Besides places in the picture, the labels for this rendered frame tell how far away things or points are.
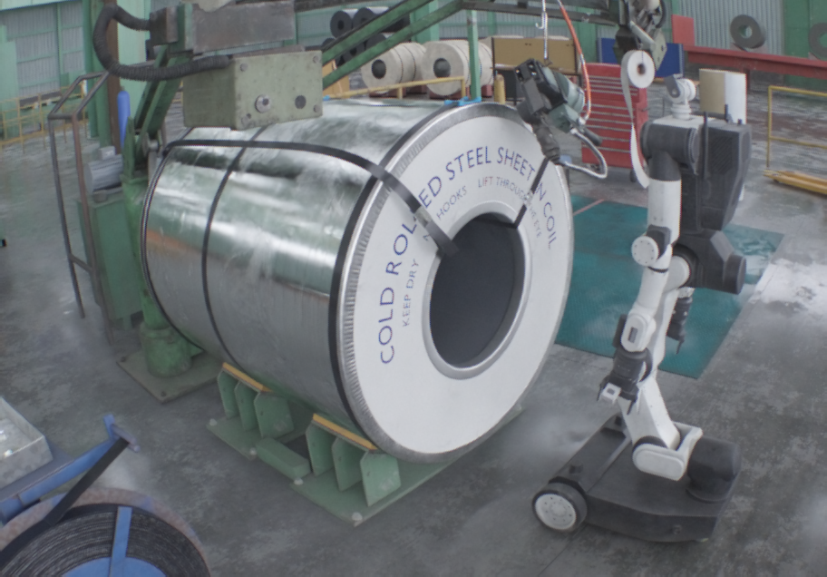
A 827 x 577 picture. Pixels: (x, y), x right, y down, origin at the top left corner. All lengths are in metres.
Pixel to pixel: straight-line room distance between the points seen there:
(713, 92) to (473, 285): 4.50
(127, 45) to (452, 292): 4.51
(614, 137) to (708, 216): 5.33
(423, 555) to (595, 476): 0.64
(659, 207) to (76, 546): 1.50
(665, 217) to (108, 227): 3.19
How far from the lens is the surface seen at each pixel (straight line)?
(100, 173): 4.21
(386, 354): 1.92
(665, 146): 1.65
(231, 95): 1.07
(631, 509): 2.20
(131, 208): 3.28
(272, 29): 1.14
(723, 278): 1.90
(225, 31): 1.09
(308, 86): 1.15
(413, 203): 1.80
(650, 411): 2.18
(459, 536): 2.32
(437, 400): 2.16
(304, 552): 2.31
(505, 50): 12.60
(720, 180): 1.80
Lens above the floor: 1.60
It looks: 18 degrees down
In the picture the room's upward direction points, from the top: 3 degrees counter-clockwise
